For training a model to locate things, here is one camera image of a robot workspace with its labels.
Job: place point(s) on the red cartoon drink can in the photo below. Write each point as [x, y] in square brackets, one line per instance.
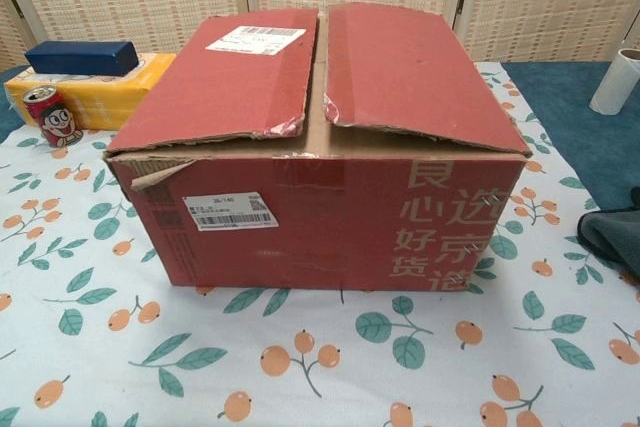
[52, 119]

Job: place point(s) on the floral fruit print tablecloth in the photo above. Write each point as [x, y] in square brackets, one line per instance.
[150, 372]

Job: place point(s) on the white cardboard tube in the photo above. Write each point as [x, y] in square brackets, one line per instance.
[612, 84]

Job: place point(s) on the red cardboard shipping box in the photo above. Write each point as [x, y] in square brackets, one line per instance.
[325, 227]

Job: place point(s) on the grey and yellow cloth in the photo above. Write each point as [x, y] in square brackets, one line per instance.
[612, 237]

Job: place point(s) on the yellow tissue pack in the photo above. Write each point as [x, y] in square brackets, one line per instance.
[115, 97]

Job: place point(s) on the dark blue rectangular box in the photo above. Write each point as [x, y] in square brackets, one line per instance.
[80, 58]

